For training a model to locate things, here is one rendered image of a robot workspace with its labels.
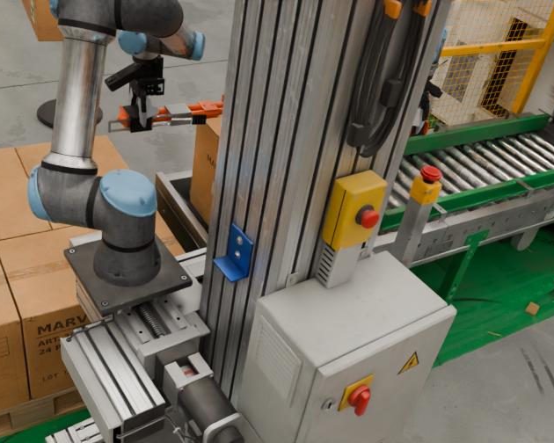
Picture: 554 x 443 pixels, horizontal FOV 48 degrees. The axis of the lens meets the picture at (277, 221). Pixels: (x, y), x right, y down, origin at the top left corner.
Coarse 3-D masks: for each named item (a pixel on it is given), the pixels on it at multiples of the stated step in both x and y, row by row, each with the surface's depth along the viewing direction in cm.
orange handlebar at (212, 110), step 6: (198, 102) 204; (204, 102) 205; (210, 102) 205; (216, 102) 207; (222, 102) 208; (162, 108) 198; (192, 108) 202; (198, 108) 203; (204, 108) 201; (210, 108) 202; (216, 108) 203; (120, 114) 191; (162, 114) 195; (192, 114) 199; (210, 114) 202; (216, 114) 204; (156, 120) 193; (162, 120) 195
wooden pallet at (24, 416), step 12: (48, 396) 218; (60, 396) 232; (72, 396) 233; (12, 408) 212; (24, 408) 215; (36, 408) 218; (48, 408) 221; (60, 408) 228; (72, 408) 229; (84, 408) 232; (0, 420) 220; (12, 420) 215; (24, 420) 218; (36, 420) 222; (48, 420) 225; (0, 432) 217; (12, 432) 219
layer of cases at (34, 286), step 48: (48, 144) 270; (96, 144) 276; (0, 192) 239; (0, 240) 218; (48, 240) 221; (0, 288) 200; (48, 288) 203; (0, 336) 191; (48, 336) 201; (0, 384) 203; (48, 384) 214
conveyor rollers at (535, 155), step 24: (480, 144) 334; (504, 144) 340; (528, 144) 347; (408, 168) 303; (456, 168) 312; (480, 168) 313; (504, 168) 320; (528, 168) 321; (552, 168) 328; (408, 192) 284; (456, 192) 292
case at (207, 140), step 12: (216, 120) 226; (204, 132) 226; (216, 132) 219; (204, 144) 229; (216, 144) 220; (204, 156) 231; (216, 156) 222; (204, 168) 233; (192, 180) 245; (204, 180) 235; (192, 192) 248; (204, 192) 237; (192, 204) 250; (204, 204) 240; (204, 216) 242
